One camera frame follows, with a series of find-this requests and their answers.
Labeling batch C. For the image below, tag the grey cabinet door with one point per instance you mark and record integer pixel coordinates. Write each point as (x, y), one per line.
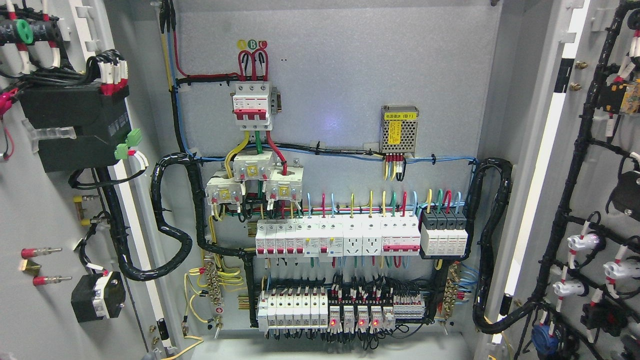
(542, 281)
(39, 223)

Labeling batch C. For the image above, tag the white current transformers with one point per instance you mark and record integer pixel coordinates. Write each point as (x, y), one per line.
(259, 173)

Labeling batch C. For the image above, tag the white upper breaker row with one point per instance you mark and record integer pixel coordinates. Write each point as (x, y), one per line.
(314, 237)

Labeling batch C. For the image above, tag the white socket breaker row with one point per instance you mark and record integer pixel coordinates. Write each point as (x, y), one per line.
(380, 235)

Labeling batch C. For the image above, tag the metal mesh power supply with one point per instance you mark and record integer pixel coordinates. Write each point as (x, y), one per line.
(399, 129)

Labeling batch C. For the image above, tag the red white main breaker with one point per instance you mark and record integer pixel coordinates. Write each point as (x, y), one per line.
(255, 103)

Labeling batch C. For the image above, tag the lower relay terminal row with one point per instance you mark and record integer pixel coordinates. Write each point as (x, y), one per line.
(371, 307)

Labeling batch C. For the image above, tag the black surge protector block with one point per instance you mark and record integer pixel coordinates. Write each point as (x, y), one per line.
(443, 235)

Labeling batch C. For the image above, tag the white lower breaker row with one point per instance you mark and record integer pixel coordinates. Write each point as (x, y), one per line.
(292, 309)

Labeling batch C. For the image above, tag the black digital power meter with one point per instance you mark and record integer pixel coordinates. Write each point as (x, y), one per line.
(78, 127)

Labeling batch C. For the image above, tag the white rotary selector switch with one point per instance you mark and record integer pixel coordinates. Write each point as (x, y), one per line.
(96, 297)

